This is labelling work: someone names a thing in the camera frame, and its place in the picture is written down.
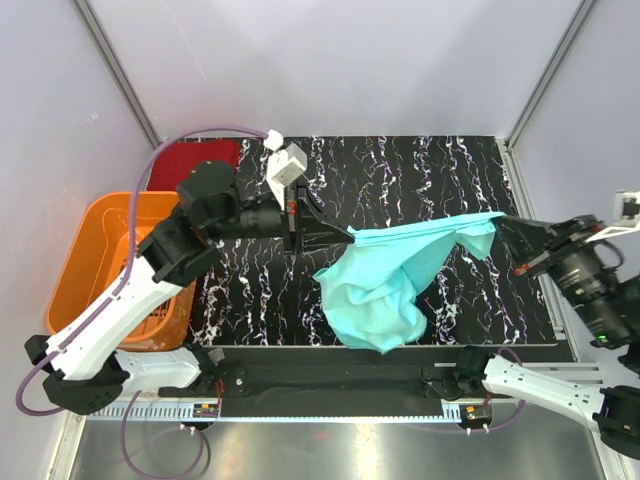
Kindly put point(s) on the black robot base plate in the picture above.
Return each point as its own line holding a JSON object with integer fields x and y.
{"x": 258, "y": 375}

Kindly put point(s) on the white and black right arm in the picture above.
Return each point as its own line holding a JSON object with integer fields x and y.
{"x": 608, "y": 307}

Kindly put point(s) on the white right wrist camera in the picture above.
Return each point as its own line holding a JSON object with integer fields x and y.
{"x": 625, "y": 219}

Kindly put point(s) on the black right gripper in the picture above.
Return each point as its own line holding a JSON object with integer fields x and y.
{"x": 538, "y": 248}

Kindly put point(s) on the teal t shirt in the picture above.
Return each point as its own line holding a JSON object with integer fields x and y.
{"x": 368, "y": 295}

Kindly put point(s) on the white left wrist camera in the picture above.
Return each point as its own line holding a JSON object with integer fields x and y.
{"x": 285, "y": 164}

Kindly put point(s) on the folded red t shirt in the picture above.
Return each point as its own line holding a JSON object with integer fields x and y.
{"x": 176, "y": 162}

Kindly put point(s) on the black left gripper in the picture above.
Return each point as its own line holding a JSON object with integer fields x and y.
{"x": 291, "y": 220}

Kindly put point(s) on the grey slotted cable duct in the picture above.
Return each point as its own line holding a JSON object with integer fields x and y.
{"x": 426, "y": 411}

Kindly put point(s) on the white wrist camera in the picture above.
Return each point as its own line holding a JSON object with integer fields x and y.
{"x": 625, "y": 219}
{"x": 285, "y": 164}

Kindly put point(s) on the orange plastic laundry basket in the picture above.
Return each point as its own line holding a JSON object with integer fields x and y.
{"x": 97, "y": 255}

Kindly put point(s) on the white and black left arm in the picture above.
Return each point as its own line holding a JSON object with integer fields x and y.
{"x": 86, "y": 370}

